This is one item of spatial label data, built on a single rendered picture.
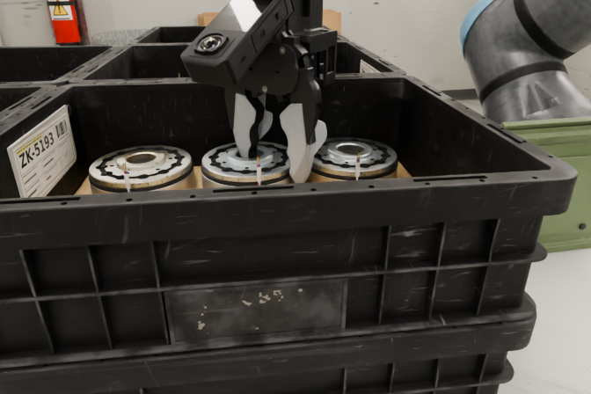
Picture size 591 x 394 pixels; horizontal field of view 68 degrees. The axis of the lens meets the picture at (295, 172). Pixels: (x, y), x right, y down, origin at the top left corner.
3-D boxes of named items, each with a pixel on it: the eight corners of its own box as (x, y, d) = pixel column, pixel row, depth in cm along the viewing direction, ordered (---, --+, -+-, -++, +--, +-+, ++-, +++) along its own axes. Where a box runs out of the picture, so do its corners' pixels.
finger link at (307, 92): (330, 140, 42) (313, 46, 39) (322, 145, 41) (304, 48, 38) (288, 142, 45) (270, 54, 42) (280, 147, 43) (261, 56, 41)
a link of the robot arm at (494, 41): (513, 111, 71) (488, 42, 76) (596, 62, 60) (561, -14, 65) (460, 102, 65) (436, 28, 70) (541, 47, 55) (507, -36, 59)
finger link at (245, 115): (277, 162, 52) (293, 88, 47) (248, 180, 47) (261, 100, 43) (256, 151, 53) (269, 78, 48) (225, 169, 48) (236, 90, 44)
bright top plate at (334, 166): (305, 177, 44) (305, 171, 44) (302, 142, 53) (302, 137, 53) (406, 176, 44) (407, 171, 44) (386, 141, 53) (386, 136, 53)
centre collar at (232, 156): (229, 169, 44) (229, 164, 44) (223, 152, 49) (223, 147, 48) (277, 164, 45) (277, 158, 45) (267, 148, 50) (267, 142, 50)
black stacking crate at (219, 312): (-68, 390, 27) (-144, 228, 22) (84, 181, 53) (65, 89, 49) (543, 331, 31) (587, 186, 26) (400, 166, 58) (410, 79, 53)
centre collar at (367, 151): (329, 162, 46) (329, 156, 46) (325, 145, 50) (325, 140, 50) (376, 162, 46) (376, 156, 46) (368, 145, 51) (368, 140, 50)
